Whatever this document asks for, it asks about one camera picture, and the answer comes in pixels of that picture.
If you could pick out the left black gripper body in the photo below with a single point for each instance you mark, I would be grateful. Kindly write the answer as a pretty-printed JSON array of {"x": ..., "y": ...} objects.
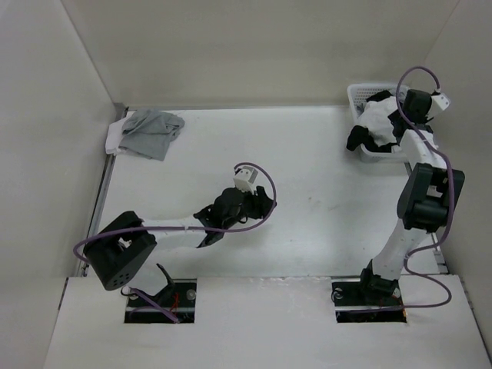
[{"x": 252, "y": 206}]

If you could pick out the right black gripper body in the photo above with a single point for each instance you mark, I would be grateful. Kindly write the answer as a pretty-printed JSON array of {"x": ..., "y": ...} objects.
[{"x": 426, "y": 113}]

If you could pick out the white tank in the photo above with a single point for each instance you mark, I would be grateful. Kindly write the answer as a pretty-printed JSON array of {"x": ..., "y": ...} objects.
[
  {"x": 375, "y": 118},
  {"x": 114, "y": 138}
]

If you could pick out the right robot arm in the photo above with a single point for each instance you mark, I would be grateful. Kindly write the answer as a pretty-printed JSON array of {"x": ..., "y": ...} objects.
[{"x": 429, "y": 197}]

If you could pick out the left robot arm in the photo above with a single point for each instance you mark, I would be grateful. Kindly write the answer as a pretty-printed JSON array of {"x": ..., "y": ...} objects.
[{"x": 119, "y": 252}]

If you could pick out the black tank top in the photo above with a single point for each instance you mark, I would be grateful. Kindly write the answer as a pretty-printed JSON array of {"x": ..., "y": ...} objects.
[{"x": 360, "y": 135}]

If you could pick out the folded grey tank top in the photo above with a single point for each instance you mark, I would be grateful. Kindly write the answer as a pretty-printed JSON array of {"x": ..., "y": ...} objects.
[{"x": 149, "y": 133}]

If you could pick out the folded white tank top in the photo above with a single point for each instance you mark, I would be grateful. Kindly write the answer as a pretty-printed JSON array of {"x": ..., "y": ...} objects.
[{"x": 114, "y": 138}]

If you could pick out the white plastic laundry basket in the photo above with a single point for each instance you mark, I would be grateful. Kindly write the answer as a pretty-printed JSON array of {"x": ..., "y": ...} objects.
[{"x": 357, "y": 96}]

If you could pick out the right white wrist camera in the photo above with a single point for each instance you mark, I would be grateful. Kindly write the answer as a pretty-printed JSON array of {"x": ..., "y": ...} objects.
[{"x": 439, "y": 103}]

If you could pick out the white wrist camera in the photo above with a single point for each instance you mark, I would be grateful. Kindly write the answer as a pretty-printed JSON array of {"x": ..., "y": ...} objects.
[
  {"x": 244, "y": 178},
  {"x": 439, "y": 103}
]

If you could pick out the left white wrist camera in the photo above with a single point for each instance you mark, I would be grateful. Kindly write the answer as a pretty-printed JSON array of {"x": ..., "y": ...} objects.
[{"x": 244, "y": 178}]

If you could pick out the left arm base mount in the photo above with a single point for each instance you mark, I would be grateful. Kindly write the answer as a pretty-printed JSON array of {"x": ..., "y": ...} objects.
[{"x": 180, "y": 302}]

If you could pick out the metal table edge rail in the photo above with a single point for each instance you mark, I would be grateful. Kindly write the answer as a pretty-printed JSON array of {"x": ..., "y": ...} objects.
[{"x": 82, "y": 267}]

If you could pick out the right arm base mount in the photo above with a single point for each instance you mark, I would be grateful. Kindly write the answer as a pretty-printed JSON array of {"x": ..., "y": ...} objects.
[{"x": 352, "y": 305}]

